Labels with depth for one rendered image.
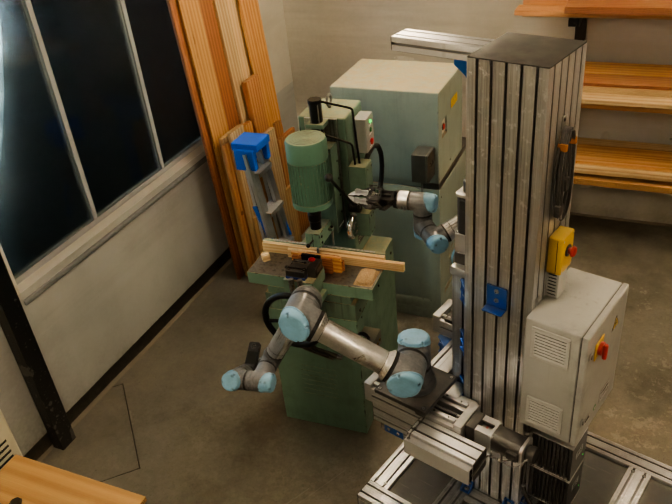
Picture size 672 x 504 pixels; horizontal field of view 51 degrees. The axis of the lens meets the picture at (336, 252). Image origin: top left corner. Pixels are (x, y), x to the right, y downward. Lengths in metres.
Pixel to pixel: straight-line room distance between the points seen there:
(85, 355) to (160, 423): 0.54
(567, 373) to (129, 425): 2.40
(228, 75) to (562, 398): 2.98
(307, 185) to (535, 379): 1.20
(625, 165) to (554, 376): 2.45
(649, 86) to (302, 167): 2.27
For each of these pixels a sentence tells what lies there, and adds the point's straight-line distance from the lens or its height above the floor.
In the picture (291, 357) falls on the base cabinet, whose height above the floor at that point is 0.43.
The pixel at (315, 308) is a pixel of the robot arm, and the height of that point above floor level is 1.22.
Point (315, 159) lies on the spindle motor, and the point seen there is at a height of 1.44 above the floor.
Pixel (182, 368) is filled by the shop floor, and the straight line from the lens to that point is 4.23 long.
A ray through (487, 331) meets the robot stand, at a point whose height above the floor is 1.07.
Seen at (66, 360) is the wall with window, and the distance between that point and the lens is 3.95.
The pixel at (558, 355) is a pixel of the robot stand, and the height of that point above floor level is 1.13.
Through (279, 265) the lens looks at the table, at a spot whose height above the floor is 0.90.
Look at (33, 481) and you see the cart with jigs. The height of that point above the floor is 0.53.
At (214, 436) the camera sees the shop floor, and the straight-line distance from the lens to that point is 3.79.
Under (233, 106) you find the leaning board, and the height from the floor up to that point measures 1.08.
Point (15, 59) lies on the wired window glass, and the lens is 3.60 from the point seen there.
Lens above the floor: 2.68
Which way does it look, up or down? 33 degrees down
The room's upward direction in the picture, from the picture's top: 6 degrees counter-clockwise
